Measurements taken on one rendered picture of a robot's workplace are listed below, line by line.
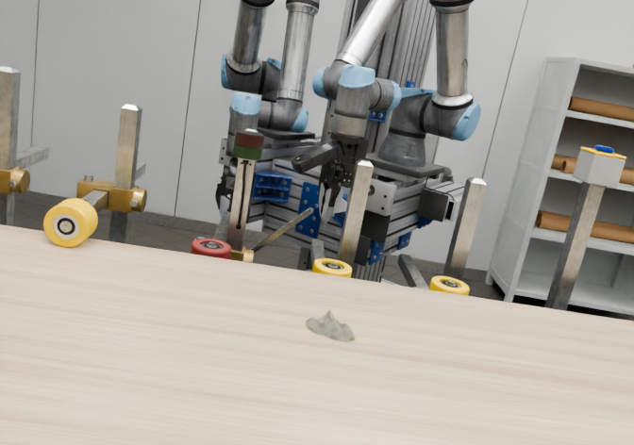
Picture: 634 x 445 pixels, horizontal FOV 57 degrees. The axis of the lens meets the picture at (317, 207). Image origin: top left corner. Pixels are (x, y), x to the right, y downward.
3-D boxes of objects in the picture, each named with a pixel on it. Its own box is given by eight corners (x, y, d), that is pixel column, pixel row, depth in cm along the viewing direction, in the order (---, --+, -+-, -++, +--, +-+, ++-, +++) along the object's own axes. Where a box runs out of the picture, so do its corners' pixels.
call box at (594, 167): (571, 179, 132) (580, 145, 130) (599, 184, 132) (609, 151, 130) (585, 186, 125) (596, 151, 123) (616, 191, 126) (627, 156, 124)
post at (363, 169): (317, 353, 139) (357, 157, 127) (332, 354, 139) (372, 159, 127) (318, 360, 135) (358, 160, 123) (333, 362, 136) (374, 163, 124)
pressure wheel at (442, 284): (412, 327, 123) (425, 277, 120) (430, 319, 130) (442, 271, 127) (446, 343, 119) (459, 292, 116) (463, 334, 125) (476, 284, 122)
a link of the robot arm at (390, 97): (369, 74, 145) (343, 71, 137) (408, 82, 139) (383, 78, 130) (362, 106, 147) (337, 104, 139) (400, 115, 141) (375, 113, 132)
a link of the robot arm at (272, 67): (296, 104, 199) (303, 63, 195) (258, 97, 196) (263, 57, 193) (292, 100, 210) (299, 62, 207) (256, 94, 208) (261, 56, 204)
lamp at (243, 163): (224, 226, 126) (237, 128, 121) (249, 230, 126) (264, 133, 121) (220, 234, 120) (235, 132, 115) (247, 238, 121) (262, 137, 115)
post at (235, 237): (214, 329, 136) (243, 126, 124) (229, 331, 136) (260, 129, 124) (212, 337, 133) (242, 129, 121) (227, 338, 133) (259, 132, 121)
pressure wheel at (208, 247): (189, 284, 124) (195, 234, 121) (225, 289, 125) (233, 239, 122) (181, 300, 116) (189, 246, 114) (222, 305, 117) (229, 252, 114)
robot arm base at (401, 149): (389, 154, 193) (394, 124, 191) (431, 165, 186) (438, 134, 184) (369, 156, 180) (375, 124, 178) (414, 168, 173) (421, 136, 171)
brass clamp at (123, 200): (84, 198, 128) (86, 176, 127) (146, 207, 129) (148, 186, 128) (74, 206, 122) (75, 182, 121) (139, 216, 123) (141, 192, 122)
